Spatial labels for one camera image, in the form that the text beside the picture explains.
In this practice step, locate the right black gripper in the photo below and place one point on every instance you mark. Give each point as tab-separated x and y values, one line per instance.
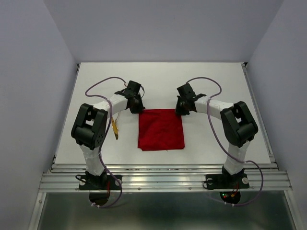
178	110

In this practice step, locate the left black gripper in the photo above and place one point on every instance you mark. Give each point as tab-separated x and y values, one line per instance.
139	109

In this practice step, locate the gold knife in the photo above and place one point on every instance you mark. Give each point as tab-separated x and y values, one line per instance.
115	128

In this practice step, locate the red cloth napkin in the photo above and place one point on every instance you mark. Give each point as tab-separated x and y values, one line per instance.
160	129

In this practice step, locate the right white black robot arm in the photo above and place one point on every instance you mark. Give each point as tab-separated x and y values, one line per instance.
238	124

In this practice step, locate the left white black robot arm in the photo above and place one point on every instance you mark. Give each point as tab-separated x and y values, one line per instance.
92	124

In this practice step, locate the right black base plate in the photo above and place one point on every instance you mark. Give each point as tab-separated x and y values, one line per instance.
223	181

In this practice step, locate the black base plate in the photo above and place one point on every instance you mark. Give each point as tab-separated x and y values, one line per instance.
112	182
223	181

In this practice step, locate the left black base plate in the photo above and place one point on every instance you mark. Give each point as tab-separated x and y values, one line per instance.
112	182

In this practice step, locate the aluminium mounting rail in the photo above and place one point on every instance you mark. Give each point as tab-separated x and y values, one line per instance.
156	178

